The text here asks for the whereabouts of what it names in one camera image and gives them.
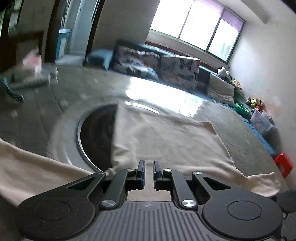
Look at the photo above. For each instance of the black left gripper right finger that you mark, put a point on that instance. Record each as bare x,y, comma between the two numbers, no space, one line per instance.
174,181

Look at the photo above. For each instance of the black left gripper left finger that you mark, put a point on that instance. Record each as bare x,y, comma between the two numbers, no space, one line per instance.
124,181

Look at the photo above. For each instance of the beige garment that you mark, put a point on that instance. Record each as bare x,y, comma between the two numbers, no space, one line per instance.
178,143

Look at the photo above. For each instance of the black round induction cooktop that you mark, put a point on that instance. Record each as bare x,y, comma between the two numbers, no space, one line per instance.
94,136

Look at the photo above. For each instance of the green plastic bowl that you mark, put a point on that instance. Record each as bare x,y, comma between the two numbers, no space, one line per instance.
241,109

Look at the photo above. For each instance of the grey plain cushion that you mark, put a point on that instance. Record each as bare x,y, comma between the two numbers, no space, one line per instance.
220,90

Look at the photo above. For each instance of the blue corner sofa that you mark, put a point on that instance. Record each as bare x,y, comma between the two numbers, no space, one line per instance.
104,58

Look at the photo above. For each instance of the butterfly pillow right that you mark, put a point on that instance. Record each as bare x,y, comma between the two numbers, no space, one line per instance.
180,71

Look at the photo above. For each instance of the butterfly pillow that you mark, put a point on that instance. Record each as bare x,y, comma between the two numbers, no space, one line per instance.
141,64
180,71

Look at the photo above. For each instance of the clear plastic storage box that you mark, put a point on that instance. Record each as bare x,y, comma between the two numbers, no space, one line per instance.
261,122

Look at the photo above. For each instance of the butterfly pillow left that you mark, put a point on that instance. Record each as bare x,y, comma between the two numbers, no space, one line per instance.
141,64

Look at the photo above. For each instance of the plush toys pile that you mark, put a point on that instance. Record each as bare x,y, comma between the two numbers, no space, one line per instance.
255,103

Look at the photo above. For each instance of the red plastic stool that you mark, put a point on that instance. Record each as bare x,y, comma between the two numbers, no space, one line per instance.
284,164

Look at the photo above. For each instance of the panda plush toy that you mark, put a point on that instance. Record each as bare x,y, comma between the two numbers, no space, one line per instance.
223,73

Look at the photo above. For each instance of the blue white cabinet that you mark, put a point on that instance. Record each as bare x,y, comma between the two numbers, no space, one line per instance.
62,42

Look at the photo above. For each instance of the pink tissue box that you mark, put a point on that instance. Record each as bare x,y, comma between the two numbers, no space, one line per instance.
33,61

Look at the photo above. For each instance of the window with green frame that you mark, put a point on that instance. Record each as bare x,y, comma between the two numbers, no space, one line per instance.
207,25

